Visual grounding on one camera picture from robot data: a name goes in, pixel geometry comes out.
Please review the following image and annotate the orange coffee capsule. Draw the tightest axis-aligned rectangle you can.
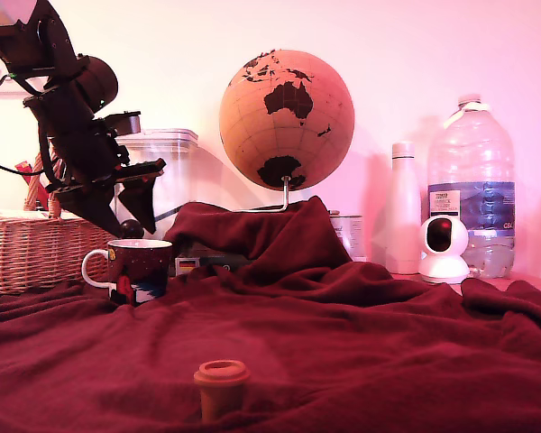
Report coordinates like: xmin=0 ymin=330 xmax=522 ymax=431
xmin=192 ymin=359 xmax=252 ymax=424

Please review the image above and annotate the black coffee scoop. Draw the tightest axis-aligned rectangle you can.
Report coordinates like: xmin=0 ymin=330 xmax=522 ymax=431
xmin=119 ymin=205 xmax=187 ymax=240

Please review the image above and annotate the dark printed mug white inside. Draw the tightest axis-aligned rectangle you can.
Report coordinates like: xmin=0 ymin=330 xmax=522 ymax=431
xmin=80 ymin=238 xmax=174 ymax=308

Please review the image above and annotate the clear container with white lid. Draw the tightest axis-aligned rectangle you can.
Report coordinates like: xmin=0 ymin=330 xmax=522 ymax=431
xmin=115 ymin=128 xmax=200 ymax=241

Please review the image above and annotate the red flat box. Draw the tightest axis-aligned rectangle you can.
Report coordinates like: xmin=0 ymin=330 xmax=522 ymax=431
xmin=15 ymin=160 xmax=50 ymax=211

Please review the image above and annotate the dark box with flag print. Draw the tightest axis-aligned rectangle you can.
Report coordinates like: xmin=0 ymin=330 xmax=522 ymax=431
xmin=174 ymin=254 xmax=253 ymax=277

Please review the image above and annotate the grey cardboard box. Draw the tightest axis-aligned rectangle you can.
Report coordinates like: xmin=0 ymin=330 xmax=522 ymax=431
xmin=182 ymin=243 xmax=253 ymax=258

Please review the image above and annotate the cork globe on metal stand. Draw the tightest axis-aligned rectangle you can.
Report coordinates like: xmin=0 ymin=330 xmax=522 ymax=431
xmin=218 ymin=49 xmax=356 ymax=213

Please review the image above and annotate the white metal tin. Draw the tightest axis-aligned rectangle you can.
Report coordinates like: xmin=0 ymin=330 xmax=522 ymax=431
xmin=329 ymin=211 xmax=369 ymax=263

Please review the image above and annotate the dark red fleece blanket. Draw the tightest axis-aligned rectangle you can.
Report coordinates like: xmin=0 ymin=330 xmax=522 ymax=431
xmin=0 ymin=196 xmax=541 ymax=433

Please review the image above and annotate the white flask bottle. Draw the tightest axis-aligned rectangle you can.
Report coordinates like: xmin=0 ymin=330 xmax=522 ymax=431
xmin=384 ymin=142 xmax=424 ymax=275

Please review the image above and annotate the large clear water bottle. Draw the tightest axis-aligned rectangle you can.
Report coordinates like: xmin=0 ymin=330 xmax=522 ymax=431
xmin=426 ymin=93 xmax=518 ymax=280

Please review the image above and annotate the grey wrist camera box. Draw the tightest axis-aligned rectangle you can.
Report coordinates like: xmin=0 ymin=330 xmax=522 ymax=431
xmin=102 ymin=110 xmax=142 ymax=136

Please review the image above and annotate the wicker basket with handle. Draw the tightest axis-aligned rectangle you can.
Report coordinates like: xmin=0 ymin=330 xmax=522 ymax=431
xmin=0 ymin=148 xmax=118 ymax=297

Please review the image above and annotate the small white round camera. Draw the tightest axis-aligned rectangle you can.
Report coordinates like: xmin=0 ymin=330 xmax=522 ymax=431
xmin=417 ymin=216 xmax=472 ymax=285

